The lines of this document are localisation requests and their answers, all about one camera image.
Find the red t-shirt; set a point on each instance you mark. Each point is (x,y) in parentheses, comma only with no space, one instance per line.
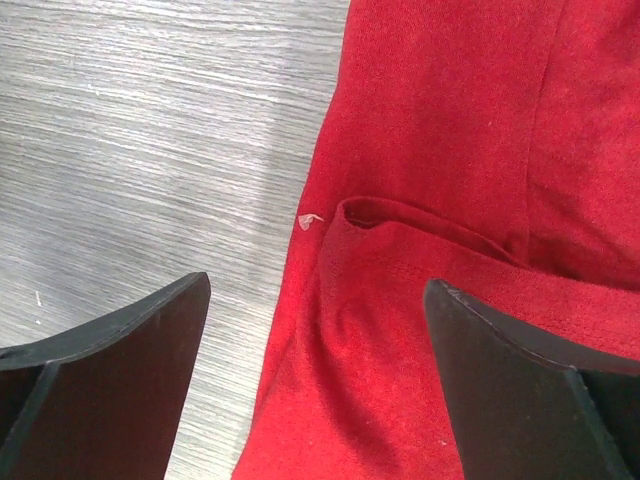
(490,144)

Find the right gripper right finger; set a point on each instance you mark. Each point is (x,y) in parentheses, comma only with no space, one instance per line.
(527,404)

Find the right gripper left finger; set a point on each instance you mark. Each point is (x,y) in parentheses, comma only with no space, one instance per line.
(103,400)

